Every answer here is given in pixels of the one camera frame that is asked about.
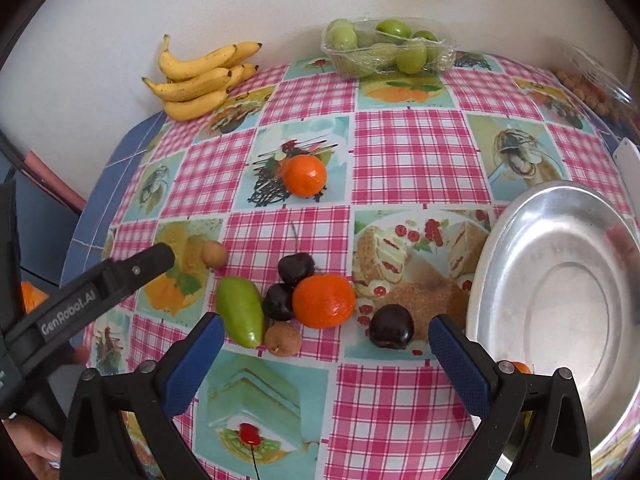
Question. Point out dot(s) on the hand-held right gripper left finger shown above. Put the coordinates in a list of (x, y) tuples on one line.
[(197, 365)]

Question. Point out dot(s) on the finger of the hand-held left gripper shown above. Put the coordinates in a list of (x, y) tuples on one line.
[(125, 275)]

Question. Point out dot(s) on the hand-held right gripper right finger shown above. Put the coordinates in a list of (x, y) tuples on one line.
[(460, 370)]

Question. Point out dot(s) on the orange mandarin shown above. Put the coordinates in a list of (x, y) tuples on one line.
[(324, 301), (522, 367), (304, 176)]

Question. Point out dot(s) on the green mango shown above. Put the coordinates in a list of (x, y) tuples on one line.
[(240, 310)]

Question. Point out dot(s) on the brown longan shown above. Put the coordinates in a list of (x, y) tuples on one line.
[(283, 340), (214, 255)]

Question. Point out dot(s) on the round metal bowl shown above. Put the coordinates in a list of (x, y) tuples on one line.
[(560, 285)]

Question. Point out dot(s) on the dark cherry with stem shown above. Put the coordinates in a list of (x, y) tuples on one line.
[(296, 269)]

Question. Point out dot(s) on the person's left hand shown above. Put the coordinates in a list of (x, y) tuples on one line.
[(27, 442)]

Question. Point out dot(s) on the orange object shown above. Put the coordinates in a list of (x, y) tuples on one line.
[(32, 297)]

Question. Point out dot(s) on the pink bar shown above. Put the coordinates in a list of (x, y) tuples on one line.
[(55, 185)]

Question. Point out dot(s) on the yellow banana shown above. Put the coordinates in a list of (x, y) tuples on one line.
[(195, 67), (247, 50), (242, 72), (190, 89), (192, 109)]

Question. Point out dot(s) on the checkered printed tablecloth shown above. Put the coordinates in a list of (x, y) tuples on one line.
[(400, 160)]

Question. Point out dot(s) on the clear plastic longan box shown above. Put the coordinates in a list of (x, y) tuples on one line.
[(595, 92)]

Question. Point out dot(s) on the clear plastic wrapped tray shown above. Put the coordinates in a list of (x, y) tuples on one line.
[(445, 57)]

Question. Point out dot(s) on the pile of green plums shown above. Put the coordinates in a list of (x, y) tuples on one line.
[(342, 40)]

